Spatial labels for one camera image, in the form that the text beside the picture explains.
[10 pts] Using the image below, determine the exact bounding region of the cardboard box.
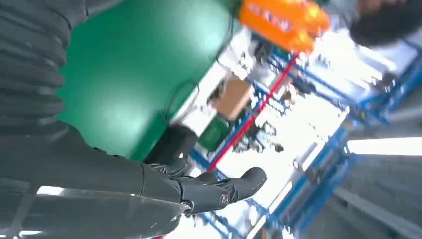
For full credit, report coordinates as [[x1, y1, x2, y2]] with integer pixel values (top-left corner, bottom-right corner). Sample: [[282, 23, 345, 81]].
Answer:
[[211, 77, 252, 121]]

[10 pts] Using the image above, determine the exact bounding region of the green table mat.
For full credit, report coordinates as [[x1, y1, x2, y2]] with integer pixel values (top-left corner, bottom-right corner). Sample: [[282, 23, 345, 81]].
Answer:
[[56, 0, 243, 162]]

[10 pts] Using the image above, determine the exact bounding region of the person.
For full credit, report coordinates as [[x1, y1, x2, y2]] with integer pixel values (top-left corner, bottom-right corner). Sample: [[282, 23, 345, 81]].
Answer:
[[324, 0, 422, 48]]

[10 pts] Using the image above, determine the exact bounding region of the blue metal rack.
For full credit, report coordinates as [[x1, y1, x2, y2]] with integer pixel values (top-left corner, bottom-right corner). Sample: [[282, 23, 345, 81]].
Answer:
[[188, 36, 422, 239]]

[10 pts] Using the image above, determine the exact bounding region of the red metal bar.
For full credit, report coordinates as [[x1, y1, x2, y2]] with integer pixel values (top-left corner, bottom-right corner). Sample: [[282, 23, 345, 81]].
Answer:
[[208, 54, 299, 172]]

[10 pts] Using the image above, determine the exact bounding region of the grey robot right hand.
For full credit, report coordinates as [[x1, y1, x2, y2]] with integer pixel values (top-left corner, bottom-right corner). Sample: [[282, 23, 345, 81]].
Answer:
[[0, 123, 268, 239]]

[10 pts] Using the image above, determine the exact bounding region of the green crate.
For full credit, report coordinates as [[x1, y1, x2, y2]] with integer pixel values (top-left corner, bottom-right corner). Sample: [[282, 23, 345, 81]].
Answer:
[[198, 115, 231, 152]]

